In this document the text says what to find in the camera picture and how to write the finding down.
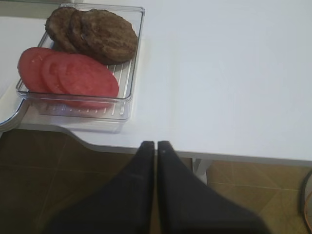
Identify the left brown meat patty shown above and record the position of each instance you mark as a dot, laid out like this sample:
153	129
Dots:
57	26

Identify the middle brown meat patty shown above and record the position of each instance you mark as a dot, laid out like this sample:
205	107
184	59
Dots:
75	36

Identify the middle red tomato slice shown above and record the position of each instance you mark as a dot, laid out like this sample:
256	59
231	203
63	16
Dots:
50	72

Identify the right red tomato slice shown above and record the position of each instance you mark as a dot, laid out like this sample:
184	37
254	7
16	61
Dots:
82	75

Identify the left red tomato slice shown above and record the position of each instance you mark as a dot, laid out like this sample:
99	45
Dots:
29	67

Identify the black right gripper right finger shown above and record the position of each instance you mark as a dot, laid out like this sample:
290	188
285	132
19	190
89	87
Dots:
188	206

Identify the round dark object on floor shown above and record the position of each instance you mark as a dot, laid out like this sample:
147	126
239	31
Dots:
305	201

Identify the clear patty and tomato box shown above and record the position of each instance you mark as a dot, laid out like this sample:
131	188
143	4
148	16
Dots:
112	108

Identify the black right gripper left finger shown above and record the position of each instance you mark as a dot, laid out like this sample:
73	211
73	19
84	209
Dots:
122	206

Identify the red tomato slice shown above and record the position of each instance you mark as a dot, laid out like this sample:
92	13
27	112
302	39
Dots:
50	72
82	75
29	67

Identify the right brown meat patty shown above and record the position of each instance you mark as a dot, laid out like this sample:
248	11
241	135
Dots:
109	35

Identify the white serving tray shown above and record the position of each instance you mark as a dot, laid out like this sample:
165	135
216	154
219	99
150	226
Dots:
16	35

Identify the brown meat patty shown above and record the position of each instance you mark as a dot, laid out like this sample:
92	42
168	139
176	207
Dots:
109	35
57	26
75	36

